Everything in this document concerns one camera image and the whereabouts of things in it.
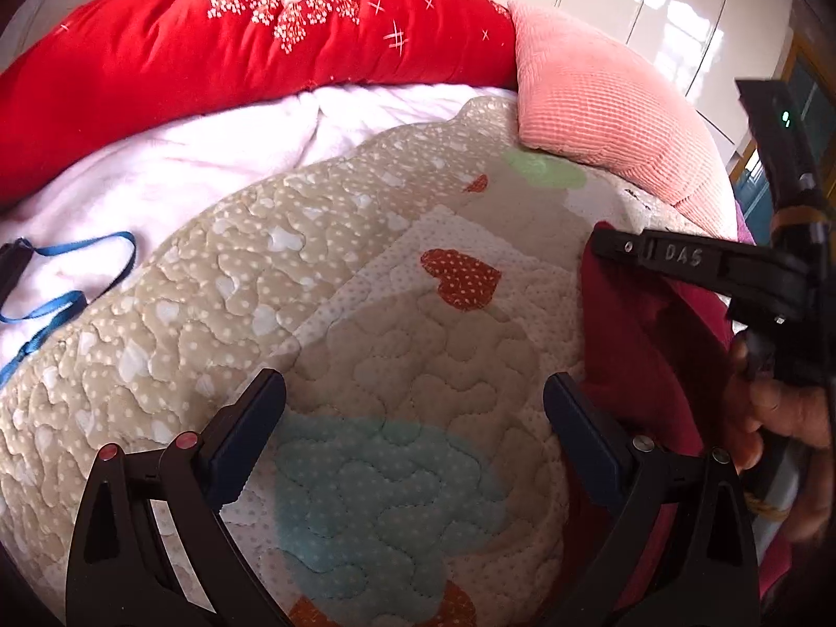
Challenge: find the dark red knit garment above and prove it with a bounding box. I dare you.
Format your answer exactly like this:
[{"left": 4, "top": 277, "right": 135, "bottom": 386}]
[{"left": 555, "top": 236, "right": 788, "bottom": 620}]

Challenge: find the person's right hand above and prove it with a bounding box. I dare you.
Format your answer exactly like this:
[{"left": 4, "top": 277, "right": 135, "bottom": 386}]
[{"left": 723, "top": 334, "right": 834, "bottom": 543}]

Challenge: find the wooden door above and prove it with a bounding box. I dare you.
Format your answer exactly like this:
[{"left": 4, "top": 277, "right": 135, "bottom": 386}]
[{"left": 730, "top": 37, "right": 834, "bottom": 245}]

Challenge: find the white glossy wardrobe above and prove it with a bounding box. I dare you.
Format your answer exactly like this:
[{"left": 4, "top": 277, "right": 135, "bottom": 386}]
[{"left": 351, "top": 0, "right": 795, "bottom": 165}]

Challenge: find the white bed sheet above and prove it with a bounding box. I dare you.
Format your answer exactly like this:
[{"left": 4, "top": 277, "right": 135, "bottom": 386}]
[{"left": 2, "top": 85, "right": 482, "bottom": 361}]

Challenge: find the heart pattern quilt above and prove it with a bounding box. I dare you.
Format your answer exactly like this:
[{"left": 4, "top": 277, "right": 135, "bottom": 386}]
[{"left": 2, "top": 98, "right": 737, "bottom": 625}]

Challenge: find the red floral duvet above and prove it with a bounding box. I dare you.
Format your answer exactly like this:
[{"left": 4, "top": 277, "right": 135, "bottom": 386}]
[{"left": 2, "top": 0, "right": 516, "bottom": 207}]

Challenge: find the blue strap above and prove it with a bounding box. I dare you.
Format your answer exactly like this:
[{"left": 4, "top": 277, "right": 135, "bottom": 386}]
[{"left": 0, "top": 229, "right": 139, "bottom": 389}]

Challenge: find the pink corduroy pillow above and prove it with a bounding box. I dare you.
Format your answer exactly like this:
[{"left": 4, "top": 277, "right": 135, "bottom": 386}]
[{"left": 510, "top": 2, "right": 738, "bottom": 241}]

